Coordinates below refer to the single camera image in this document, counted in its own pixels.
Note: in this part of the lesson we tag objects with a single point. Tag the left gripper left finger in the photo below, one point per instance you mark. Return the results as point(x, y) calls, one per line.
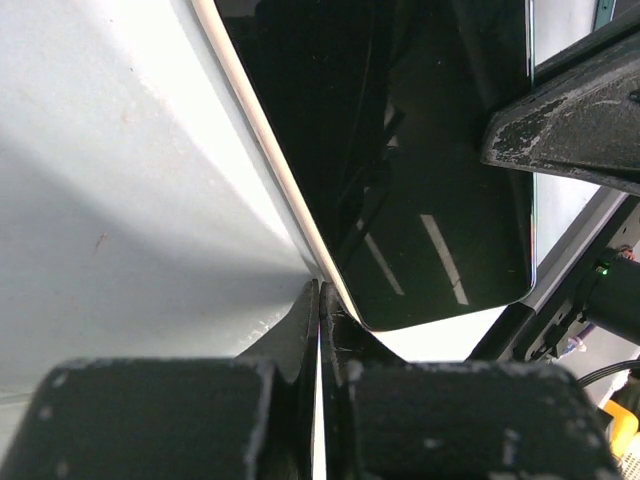
point(246, 417)

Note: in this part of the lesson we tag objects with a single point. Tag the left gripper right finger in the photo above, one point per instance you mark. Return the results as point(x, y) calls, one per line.
point(387, 418)

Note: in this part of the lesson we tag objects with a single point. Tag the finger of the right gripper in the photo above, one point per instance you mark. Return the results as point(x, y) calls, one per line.
point(583, 124)

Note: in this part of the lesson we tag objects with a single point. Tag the black phone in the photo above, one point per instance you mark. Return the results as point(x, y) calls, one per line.
point(410, 175)

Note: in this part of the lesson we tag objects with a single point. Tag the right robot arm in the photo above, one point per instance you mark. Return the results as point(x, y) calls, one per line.
point(588, 276)

